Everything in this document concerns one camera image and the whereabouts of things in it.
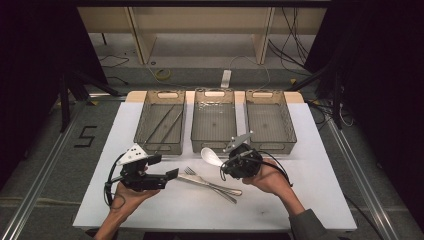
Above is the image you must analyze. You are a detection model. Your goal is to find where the bundle of black cables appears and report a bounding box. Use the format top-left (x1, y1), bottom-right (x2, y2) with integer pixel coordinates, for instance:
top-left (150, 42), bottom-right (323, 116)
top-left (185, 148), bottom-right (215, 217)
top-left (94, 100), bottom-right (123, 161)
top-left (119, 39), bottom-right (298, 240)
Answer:
top-left (267, 6), bottom-right (312, 72)

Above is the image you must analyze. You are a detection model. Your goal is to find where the white spoon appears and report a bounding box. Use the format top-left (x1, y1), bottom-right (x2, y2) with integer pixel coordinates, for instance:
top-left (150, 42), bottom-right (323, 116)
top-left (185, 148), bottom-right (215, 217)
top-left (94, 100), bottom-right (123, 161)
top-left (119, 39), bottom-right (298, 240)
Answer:
top-left (200, 147), bottom-right (225, 168)

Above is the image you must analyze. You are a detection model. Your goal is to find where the person's left hand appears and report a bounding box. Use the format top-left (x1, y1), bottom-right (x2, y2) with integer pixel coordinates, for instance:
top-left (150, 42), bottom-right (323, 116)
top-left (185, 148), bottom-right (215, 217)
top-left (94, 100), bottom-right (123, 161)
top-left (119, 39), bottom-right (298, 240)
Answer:
top-left (111, 165), bottom-right (162, 215)

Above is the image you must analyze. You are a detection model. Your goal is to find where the white power cable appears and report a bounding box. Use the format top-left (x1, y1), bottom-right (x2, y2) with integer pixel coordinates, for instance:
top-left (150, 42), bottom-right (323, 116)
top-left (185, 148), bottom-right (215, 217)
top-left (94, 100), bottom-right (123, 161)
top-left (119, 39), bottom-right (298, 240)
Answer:
top-left (229, 54), bottom-right (272, 92)

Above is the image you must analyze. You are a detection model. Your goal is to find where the beige wooden shelf unit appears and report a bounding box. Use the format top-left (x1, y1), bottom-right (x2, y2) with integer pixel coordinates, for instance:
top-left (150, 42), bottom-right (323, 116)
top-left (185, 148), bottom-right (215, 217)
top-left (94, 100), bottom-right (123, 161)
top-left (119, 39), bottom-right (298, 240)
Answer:
top-left (77, 6), bottom-right (328, 66)

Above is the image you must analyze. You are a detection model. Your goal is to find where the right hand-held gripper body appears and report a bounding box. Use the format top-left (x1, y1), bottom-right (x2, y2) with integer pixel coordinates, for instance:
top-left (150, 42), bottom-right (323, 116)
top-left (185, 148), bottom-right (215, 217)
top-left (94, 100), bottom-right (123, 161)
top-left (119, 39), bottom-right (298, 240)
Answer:
top-left (222, 130), bottom-right (264, 180)

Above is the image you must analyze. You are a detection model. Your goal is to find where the right hand-held gripper cable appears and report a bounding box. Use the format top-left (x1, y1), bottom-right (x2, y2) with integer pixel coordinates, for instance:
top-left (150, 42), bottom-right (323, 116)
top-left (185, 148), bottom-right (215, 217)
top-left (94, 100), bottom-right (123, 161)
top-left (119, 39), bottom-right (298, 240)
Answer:
top-left (258, 150), bottom-right (295, 188)

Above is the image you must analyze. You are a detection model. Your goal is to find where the metal fork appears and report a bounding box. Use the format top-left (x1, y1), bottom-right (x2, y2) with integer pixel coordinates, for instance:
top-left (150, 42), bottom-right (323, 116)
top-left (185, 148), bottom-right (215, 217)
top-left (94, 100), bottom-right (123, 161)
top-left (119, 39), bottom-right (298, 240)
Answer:
top-left (183, 166), bottom-right (238, 204)

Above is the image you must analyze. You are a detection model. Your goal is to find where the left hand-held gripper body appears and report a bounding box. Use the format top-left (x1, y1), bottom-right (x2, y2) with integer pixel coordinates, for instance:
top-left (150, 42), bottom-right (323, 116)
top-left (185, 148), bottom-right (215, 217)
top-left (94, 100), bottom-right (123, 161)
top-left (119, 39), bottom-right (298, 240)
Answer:
top-left (115, 143), bottom-right (169, 193)

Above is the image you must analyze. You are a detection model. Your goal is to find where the aluminium floor rail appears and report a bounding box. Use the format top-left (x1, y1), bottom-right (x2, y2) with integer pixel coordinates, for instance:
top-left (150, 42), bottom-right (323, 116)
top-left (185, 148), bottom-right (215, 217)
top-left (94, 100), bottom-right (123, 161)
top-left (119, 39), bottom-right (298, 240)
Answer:
top-left (323, 117), bottom-right (402, 240)
top-left (0, 101), bottom-right (88, 240)

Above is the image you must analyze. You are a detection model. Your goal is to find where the white power strip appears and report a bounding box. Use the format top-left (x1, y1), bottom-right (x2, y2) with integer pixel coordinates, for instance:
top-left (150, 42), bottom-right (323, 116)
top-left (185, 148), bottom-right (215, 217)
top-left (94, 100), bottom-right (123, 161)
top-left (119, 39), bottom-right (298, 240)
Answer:
top-left (220, 69), bottom-right (233, 89)

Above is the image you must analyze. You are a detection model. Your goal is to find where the person's right hand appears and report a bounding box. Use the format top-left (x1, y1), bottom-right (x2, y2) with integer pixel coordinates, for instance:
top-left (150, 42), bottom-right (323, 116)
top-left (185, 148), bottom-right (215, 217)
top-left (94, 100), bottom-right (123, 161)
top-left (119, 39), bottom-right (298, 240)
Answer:
top-left (242, 158), bottom-right (295, 198)

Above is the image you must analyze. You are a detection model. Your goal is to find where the left hand-held gripper cable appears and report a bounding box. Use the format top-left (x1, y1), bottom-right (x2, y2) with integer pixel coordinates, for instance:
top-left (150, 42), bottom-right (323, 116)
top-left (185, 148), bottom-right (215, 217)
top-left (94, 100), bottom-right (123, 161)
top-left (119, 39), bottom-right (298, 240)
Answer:
top-left (103, 154), bottom-right (127, 208)

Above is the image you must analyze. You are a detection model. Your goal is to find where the black metal stand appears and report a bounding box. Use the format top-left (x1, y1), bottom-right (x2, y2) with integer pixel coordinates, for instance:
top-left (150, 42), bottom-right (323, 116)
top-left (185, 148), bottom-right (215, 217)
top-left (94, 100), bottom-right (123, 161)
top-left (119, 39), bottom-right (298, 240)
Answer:
top-left (288, 61), bottom-right (345, 130)
top-left (58, 69), bottom-right (123, 133)

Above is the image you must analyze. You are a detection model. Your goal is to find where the yellow tape roll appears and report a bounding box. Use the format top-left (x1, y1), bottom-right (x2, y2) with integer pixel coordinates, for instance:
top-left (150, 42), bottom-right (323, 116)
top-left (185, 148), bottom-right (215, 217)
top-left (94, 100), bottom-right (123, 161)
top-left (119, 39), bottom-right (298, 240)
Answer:
top-left (155, 67), bottom-right (172, 81)

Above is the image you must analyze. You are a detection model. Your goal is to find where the hand-held gripper cable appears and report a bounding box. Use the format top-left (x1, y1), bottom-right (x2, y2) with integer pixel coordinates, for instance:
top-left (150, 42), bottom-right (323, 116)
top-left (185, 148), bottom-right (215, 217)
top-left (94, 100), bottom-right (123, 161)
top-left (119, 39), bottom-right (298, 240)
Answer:
top-left (103, 154), bottom-right (127, 208)
top-left (258, 150), bottom-right (295, 188)

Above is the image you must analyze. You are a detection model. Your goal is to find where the smoky clear plastic bin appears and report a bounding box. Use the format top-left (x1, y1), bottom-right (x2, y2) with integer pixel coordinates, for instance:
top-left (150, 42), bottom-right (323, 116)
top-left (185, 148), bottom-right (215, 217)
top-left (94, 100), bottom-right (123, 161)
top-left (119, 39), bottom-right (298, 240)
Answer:
top-left (190, 88), bottom-right (238, 154)
top-left (133, 89), bottom-right (187, 156)
top-left (244, 89), bottom-right (298, 155)

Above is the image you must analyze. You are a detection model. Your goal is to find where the thin black floor cable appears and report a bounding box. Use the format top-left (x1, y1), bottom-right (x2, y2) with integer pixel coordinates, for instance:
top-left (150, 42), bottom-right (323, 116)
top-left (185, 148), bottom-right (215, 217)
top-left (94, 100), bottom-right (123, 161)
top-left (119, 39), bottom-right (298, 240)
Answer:
top-left (97, 54), bottom-right (131, 86)

